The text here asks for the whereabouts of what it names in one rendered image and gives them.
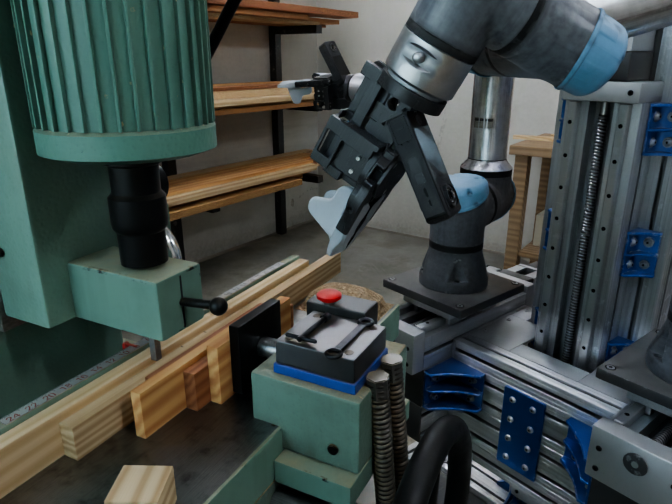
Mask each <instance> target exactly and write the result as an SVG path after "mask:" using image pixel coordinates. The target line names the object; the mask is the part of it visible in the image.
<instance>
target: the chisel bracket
mask: <svg viewBox="0 0 672 504"><path fill-rule="evenodd" d="M67 267H68V273H69V279H70V285H71V291H72V297H73V303H74V308H75V314H76V317H79V318H82V319H85V320H89V321H92V322H96V323H99V324H103V325H106V326H110V327H113V328H117V329H120V330H123V331H127V332H130V333H134V334H137V335H141V336H144V337H148V338H151V339H154V340H158V341H165V340H167V339H169V338H170V337H172V336H174V335H175V334H177V333H179V332H180V331H182V330H184V329H185V328H187V327H189V326H190V325H192V324H194V323H195V322H197V321H199V320H200V319H202V318H203V317H204V309H202V308H193V307H185V306H180V304H179V302H180V299H181V298H182V297H186V298H195V299H203V297H202V286H201V274H200V265H199V263H196V262H191V261H186V260H181V259H176V258H171V257H168V261H167V262H165V263H163V264H161V265H158V266H155V267H150V268H142V269H133V268H126V267H123V266H122V265H121V263H120V255H119V248H118V247H116V246H111V247H109V248H106V249H103V250H100V251H97V252H94V253H92V254H89V255H86V256H83V257H80V258H78V259H75V260H72V261H70V262H68V264H67Z"/></svg>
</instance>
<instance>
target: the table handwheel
mask: <svg viewBox="0 0 672 504"><path fill-rule="evenodd" d="M447 455H448V470H447V482H446V491H445V498H444V504H468V497H469V489H470V480H471V467H472V441H471V435H470V431H469V428H468V426H467V424H466V423H465V421H464V420H463V419H461V418H460V417H458V416H456V415H445V416H442V417H440V418H438V419H437V420H436V421H434V422H433V423H432V424H431V425H430V427H429V428H428V429H427V431H426V432H425V433H424V435H423V437H422V438H421V440H420V442H419V443H418V445H417V447H416V449H415V450H414V452H413V454H412V456H411V458H410V461H409V463H408V465H407V467H406V469H405V472H404V474H403V476H402V479H401V481H400V484H399V486H398V489H397V492H396V494H395V497H394V500H393V502H392V504H437V498H438V489H439V480H440V472H441V468H442V465H443V463H444V461H445V459H446V457H447ZM270 504H332V503H330V502H327V501H324V500H322V499H319V498H317V497H314V496H312V495H309V494H306V493H304V492H301V491H299V490H296V489H294V488H291V487H288V486H286V485H283V484H282V485H280V486H279V487H278V488H277V489H276V490H275V492H274V494H273V496H272V499H271V502H270Z"/></svg>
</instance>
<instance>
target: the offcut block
mask: <svg viewBox="0 0 672 504"><path fill-rule="evenodd" d="M176 500H177V495H176V486H175V478H174V469H173V466H148V465H124V466H123V468H122V469H121V471H120V473H119V475H118V477H117V479H116V480H115V482H114V484H113V486H112V488H111V490H110V491H109V493H108V495H107V497H106V499H105V501H104V504H175V503H176Z"/></svg>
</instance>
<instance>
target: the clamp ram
mask: <svg viewBox="0 0 672 504"><path fill-rule="evenodd" d="M280 336H281V315H280V300H277V299H273V298H270V299H269V300H267V301H266V302H264V303H263V304H261V305H260V306H258V307H257V308H255V309H254V310H252V311H250V312H249V313H247V314H246V315H244V316H243V317H241V318H240V319H238V320H237V321H235V322H234V323H232V324H231V325H229V337H230V352H231V366H232V380H233V391H234V392H236V393H240V394H244V393H245V392H246V391H247V390H248V389H250V388H251V387H252V381H251V373H252V371H253V370H254V369H255V368H257V367H258V366H259V365H260V364H262V363H263V362H264V361H265V360H267V359H268V358H269V357H270V356H271V355H273V354H274V353H275V352H276V344H275V341H276V339H278V338H279V337H280Z"/></svg>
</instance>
